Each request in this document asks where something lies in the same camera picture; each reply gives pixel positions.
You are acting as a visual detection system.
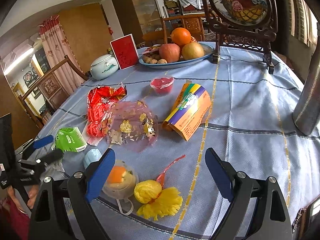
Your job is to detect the yellow pear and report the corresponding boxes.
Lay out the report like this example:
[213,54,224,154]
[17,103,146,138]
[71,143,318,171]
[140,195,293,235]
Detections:
[182,42,205,60]

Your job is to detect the blue fruit plate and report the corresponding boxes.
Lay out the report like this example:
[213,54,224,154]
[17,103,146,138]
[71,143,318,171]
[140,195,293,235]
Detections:
[138,42,215,70]

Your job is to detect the pink floral curtain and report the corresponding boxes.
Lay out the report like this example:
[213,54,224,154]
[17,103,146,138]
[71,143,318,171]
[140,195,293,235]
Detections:
[39,15,84,95]

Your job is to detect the steel thermos bottle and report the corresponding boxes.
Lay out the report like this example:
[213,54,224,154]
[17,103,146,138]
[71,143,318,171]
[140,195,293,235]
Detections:
[292,23,320,135]

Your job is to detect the white red plastic bag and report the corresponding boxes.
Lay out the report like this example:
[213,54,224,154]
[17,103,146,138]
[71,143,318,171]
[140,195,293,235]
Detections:
[82,122,103,146]

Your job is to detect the dark wooden glass cabinet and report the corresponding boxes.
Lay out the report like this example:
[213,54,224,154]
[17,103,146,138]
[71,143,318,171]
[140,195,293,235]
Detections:
[111,0,162,44]

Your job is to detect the red mesh net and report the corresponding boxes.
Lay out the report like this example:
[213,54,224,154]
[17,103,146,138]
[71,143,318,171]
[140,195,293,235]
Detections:
[87,100,112,138]

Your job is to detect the red sleeve forearm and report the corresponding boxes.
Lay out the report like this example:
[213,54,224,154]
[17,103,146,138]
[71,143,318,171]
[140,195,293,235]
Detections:
[1,196,30,240]

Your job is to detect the blue checked tablecloth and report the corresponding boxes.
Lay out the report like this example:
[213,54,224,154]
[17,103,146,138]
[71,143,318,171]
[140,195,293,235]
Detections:
[39,48,319,239]

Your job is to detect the orange purple paper box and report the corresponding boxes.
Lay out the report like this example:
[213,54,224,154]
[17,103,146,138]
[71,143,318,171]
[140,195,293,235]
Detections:
[162,80,211,141]

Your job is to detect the wooden chair behind table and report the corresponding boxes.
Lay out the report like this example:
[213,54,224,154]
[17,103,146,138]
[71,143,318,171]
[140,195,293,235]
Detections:
[140,14,205,47]

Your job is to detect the red snack wrapper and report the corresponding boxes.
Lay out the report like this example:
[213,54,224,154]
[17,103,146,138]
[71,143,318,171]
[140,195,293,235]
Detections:
[87,85,127,117]

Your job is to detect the snack packet on plate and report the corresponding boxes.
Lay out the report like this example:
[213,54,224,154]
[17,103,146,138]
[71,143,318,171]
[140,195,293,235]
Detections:
[142,44,161,55]

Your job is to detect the red apple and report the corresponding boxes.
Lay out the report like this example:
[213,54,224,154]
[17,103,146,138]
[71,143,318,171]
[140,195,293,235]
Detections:
[159,43,181,63]

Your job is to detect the plastic cup with orange peel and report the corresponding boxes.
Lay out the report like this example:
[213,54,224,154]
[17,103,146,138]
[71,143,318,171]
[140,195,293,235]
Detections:
[102,160,139,216]

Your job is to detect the white ceramic lidded jar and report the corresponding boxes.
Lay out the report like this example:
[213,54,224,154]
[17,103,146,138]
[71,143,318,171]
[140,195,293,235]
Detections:
[90,54,119,80]

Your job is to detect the green tissue pack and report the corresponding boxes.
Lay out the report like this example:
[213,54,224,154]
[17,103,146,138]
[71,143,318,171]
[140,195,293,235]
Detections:
[55,127,87,152]

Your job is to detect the walnuts pile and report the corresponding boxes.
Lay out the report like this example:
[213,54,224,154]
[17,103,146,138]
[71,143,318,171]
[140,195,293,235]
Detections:
[142,54,167,64]

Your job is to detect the red plastic strip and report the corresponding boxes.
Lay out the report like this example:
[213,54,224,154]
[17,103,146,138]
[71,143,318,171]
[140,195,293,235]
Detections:
[156,154,187,188]

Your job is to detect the orange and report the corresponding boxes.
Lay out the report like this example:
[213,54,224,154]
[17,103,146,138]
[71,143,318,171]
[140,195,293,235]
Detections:
[171,28,191,46]

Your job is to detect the wooden armchair left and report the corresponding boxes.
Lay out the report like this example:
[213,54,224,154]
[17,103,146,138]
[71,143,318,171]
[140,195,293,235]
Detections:
[17,55,88,129]

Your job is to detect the pink gold-patterned plastic bag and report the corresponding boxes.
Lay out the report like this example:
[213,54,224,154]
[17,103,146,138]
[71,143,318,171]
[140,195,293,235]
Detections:
[107,100,158,152]

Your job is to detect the yellow foam fruit net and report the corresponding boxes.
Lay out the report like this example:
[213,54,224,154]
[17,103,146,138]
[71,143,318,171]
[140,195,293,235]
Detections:
[133,180,183,221]

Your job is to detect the person's left hand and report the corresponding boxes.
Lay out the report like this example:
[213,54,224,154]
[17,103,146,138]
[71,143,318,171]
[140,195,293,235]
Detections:
[7,185,39,213]

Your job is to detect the red card box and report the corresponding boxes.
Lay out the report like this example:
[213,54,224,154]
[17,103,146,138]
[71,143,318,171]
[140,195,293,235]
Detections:
[110,34,139,69]

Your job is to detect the red jelly cup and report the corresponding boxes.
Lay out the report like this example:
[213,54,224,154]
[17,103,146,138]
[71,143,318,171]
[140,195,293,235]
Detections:
[150,76,174,95]

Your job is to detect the embroidered round table screen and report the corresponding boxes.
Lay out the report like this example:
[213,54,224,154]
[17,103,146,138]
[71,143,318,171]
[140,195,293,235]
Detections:
[202,0,278,74]

